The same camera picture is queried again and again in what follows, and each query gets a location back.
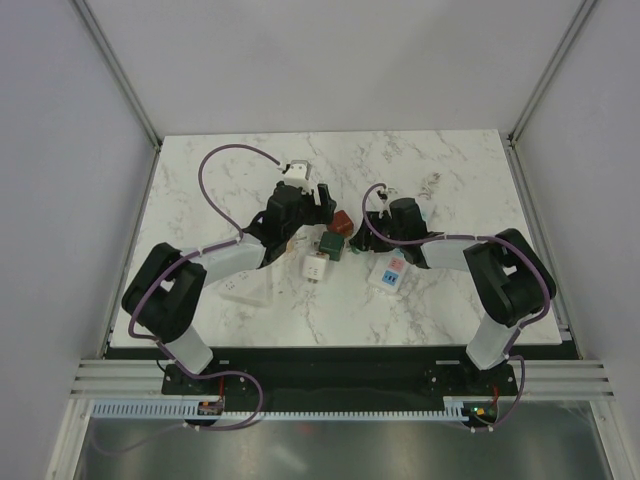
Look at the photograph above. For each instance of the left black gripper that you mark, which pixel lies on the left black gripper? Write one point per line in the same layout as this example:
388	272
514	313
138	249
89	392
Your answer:
322	214

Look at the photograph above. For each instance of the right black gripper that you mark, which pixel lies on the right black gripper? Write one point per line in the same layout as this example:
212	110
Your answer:
362	239

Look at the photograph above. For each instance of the red cube plug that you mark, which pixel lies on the red cube plug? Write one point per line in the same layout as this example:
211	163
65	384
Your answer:
342	224

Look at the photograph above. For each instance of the green cube plug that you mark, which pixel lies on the green cube plug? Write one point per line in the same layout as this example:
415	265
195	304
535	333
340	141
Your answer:
332	244

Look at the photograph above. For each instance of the white cube plug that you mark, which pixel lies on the white cube plug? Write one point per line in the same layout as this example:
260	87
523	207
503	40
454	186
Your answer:
314	266

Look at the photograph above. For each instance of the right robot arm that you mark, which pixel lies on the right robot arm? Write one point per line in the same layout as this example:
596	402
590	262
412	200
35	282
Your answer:
514	287

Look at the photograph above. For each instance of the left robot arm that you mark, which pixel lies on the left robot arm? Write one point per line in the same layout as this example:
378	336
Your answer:
164	294

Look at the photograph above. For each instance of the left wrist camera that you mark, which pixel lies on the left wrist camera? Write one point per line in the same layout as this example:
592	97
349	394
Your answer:
297	174

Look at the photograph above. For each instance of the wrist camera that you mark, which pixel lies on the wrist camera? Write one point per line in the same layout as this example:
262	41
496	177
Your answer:
386	195
297	174

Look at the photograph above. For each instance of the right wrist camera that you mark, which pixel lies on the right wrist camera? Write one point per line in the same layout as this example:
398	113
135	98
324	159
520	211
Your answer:
386	195

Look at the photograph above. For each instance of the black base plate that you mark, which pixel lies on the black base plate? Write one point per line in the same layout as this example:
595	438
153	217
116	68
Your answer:
336	378

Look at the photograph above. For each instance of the white cable duct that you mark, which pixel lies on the white cable duct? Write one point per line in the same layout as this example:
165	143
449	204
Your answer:
158	409

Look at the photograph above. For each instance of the aluminium frame rail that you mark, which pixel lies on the aluminium frame rail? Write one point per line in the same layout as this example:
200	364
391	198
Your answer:
544	379

